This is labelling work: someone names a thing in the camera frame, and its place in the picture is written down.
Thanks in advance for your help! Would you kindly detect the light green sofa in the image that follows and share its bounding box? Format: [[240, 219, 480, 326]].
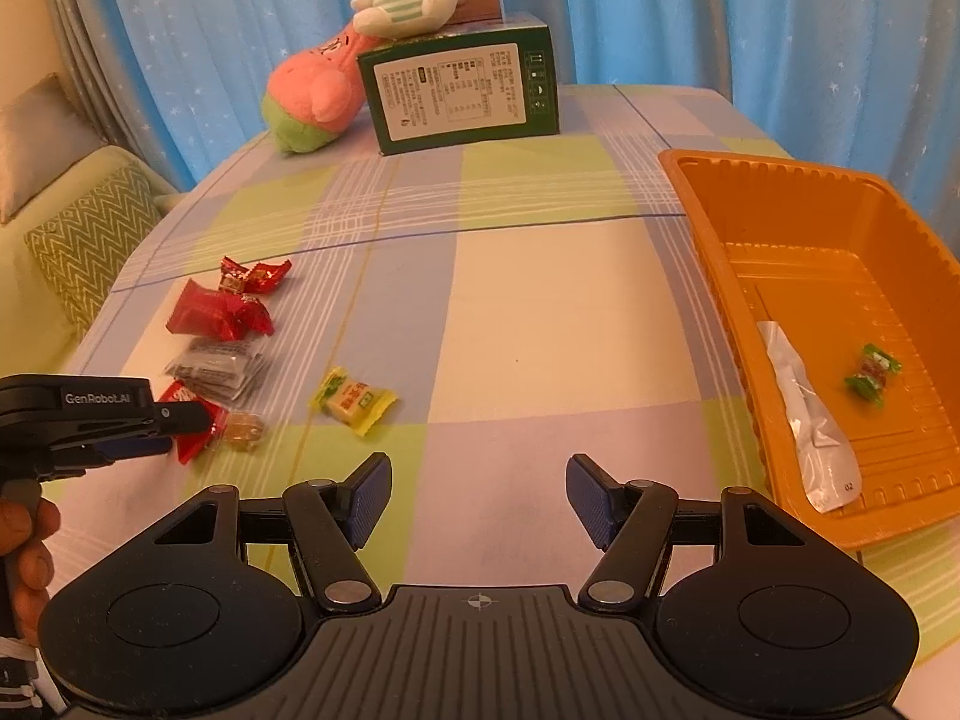
[[0, 142, 190, 391]]

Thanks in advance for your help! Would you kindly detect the green wrapped candy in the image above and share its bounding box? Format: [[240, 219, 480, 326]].
[[843, 342, 905, 408]]

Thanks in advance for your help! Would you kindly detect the pink starfish plush toy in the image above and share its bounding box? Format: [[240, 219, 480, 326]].
[[261, 24, 376, 157]]

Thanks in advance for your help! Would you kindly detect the caramel candy in clear wrapper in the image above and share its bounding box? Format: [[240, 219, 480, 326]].
[[223, 411, 268, 452]]

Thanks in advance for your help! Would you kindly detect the grey curtain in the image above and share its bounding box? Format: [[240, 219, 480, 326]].
[[39, 0, 188, 196]]

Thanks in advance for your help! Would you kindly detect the orange plastic tray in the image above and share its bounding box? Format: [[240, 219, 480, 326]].
[[658, 148, 960, 552]]

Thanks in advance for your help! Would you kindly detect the person's left hand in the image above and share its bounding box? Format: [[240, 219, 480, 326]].
[[0, 499, 61, 647]]

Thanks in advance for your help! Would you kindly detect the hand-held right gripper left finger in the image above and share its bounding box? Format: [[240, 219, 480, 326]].
[[150, 452, 395, 612]]

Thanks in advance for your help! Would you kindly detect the plaid tablecloth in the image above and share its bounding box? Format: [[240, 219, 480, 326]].
[[54, 82, 960, 672]]

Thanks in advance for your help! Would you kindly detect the blue star curtain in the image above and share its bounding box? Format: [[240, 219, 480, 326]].
[[94, 0, 960, 256]]

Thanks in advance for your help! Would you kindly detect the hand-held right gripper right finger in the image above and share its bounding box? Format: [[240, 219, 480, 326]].
[[565, 454, 815, 612]]

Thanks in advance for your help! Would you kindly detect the white sachet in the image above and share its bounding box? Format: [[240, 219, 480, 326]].
[[755, 320, 864, 515]]

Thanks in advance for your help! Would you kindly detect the green chevron cushion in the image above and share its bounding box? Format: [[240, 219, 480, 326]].
[[24, 161, 167, 343]]

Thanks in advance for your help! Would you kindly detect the green cardboard box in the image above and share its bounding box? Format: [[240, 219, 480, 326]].
[[355, 11, 563, 158]]

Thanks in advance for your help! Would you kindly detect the grey cushion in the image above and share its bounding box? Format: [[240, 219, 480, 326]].
[[0, 73, 110, 225]]

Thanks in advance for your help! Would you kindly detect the yellow green snack packet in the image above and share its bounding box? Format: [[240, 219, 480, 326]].
[[311, 366, 399, 438]]

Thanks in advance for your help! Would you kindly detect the small red snack packet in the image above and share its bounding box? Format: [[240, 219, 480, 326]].
[[154, 381, 227, 467]]

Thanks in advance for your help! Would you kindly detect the large red snack packet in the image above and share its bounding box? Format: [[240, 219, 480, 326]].
[[166, 278, 275, 340]]

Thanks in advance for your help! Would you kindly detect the grey snack packet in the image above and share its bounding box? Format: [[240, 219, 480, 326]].
[[186, 337, 261, 370], [165, 356, 273, 404]]

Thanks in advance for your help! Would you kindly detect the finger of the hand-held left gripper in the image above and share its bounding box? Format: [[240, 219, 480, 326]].
[[94, 433, 175, 467], [154, 401, 213, 437]]

